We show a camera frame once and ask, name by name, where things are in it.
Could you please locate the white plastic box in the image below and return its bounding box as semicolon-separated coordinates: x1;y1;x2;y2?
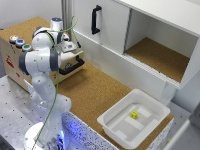
96;88;172;150

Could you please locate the green button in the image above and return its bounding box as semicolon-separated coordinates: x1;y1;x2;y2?
21;43;33;53

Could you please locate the red button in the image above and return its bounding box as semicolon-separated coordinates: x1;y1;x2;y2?
8;34;19;44

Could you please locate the white sliding door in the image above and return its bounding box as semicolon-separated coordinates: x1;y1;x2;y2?
72;0;131;56

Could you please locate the green cable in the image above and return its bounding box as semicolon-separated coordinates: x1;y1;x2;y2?
31;14;82;150

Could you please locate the blue button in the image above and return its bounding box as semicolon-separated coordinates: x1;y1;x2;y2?
15;38;26;48

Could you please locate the black drawer handle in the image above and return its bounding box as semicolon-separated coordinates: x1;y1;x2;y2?
58;54;86;76

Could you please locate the white cabinet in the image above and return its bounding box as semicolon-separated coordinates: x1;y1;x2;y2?
71;0;200;108

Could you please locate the black door handle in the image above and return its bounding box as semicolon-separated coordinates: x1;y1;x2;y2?
90;4;103;36

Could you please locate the wooden drawer box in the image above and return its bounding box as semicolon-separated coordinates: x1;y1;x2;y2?
0;16;85;93

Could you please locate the yellow block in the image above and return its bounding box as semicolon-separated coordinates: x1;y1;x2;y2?
130;110;139;120

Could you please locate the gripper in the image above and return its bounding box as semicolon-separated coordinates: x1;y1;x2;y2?
59;38;78;54

